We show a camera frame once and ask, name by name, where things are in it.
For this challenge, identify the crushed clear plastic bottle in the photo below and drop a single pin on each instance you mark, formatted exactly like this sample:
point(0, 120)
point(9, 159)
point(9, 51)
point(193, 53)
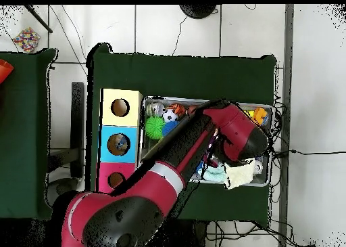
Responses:
point(121, 144)

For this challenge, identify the cream knitted cloth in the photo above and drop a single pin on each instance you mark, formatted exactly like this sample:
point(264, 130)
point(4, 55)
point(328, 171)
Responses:
point(240, 174)

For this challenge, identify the red robot arm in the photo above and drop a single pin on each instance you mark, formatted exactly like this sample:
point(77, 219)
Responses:
point(184, 144)

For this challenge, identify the wooden box with three holes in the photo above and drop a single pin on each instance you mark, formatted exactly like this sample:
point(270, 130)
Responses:
point(105, 171)

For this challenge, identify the clear mesh bin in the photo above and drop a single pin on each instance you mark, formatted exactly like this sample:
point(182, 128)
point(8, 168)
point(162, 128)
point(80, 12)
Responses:
point(259, 182)

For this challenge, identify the large blue spiky ball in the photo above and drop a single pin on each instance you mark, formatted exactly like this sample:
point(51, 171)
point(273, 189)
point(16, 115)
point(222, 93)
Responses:
point(169, 127)

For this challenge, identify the small soccer ball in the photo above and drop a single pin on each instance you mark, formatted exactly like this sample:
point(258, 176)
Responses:
point(170, 115)

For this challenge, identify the green spiky ball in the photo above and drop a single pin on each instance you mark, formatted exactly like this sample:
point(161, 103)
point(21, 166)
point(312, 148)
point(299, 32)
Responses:
point(154, 127)

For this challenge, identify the mint green cloth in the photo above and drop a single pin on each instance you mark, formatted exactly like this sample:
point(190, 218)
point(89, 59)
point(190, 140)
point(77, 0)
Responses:
point(215, 174)

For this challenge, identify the orange toy brick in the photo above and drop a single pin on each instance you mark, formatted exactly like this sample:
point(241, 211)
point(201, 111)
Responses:
point(260, 115)

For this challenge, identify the black round base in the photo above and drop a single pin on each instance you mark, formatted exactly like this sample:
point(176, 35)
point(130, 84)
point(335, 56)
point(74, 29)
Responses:
point(197, 10)

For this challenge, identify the grey metal strip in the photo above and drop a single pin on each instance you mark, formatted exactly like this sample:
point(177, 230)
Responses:
point(289, 68)

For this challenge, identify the dark green side table cloth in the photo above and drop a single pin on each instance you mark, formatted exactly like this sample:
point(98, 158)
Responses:
point(27, 122)

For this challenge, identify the colourful patterned packet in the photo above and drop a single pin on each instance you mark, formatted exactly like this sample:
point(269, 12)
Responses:
point(26, 39)

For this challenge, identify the black rod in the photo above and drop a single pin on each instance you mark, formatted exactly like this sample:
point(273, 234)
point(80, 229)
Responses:
point(39, 19)

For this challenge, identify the small red object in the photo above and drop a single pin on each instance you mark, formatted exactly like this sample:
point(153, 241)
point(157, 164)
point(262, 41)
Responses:
point(4, 69)

